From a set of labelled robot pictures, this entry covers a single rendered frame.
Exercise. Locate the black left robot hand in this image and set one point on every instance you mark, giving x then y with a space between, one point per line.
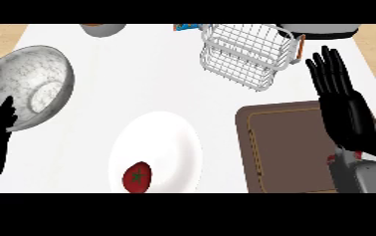
5 127

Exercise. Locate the grey speckled metal bowl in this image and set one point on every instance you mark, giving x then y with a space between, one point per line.
35 85

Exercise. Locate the brown tray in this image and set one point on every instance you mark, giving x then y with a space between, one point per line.
284 147

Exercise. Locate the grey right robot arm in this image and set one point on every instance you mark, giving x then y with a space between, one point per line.
356 175

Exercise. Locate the blue and orange box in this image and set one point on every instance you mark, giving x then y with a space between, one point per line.
186 26

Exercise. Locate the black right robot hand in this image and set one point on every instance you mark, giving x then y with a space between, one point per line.
346 114

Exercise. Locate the white oval plate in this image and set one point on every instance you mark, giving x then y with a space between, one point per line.
161 140

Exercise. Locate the grey and black appliance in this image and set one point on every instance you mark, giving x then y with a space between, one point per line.
321 30

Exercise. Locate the red tomato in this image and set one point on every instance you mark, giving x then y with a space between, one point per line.
136 177

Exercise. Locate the grey round pot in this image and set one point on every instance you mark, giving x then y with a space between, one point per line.
102 29

